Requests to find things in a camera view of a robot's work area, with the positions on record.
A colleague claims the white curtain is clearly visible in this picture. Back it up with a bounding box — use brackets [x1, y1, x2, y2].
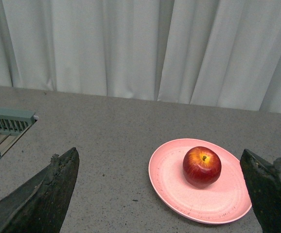
[0, 0, 281, 113]

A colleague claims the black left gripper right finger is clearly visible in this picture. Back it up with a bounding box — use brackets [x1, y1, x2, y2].
[240, 149, 281, 233]

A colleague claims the green metal rack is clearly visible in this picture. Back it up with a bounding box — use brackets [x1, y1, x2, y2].
[0, 108, 39, 159]

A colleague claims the red apple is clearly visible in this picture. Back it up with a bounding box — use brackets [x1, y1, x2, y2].
[182, 146, 222, 188]

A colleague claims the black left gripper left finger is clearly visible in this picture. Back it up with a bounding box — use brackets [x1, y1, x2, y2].
[0, 148, 79, 233]

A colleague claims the pink plate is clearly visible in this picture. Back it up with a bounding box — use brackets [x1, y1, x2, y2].
[148, 138, 252, 224]

